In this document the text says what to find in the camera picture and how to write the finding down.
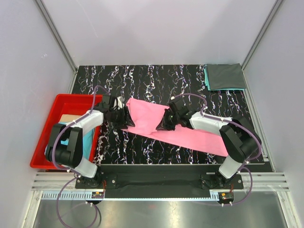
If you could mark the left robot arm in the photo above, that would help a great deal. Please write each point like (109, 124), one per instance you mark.
(65, 145)

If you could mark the beige t shirt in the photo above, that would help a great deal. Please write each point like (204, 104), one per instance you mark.
(66, 118)

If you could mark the pink t shirt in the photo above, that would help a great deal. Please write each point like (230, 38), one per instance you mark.
(147, 116)

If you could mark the left aluminium frame post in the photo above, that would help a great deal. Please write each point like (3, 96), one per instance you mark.
(51, 25)

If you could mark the right aluminium frame post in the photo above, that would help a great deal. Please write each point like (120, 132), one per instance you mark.
(269, 19)

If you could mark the aluminium frame post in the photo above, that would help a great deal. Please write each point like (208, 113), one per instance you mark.
(269, 19)
(51, 25)

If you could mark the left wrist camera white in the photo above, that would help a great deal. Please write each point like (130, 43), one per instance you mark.
(118, 103)

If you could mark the folded teal t shirt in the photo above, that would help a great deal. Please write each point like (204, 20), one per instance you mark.
(221, 89)

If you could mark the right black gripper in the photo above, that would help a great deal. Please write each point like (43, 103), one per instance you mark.
(164, 125)

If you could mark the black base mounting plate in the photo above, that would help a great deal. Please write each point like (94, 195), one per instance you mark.
(156, 182)

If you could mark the folded dark grey t shirt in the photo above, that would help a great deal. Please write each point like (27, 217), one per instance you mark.
(225, 76)

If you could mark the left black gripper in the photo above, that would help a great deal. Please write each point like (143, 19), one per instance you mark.
(126, 120)

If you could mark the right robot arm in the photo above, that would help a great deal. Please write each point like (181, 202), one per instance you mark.
(239, 137)

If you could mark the light blue t shirt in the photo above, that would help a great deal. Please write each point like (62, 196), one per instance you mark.
(90, 143)

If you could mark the slotted cable duct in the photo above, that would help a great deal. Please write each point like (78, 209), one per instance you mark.
(93, 195)

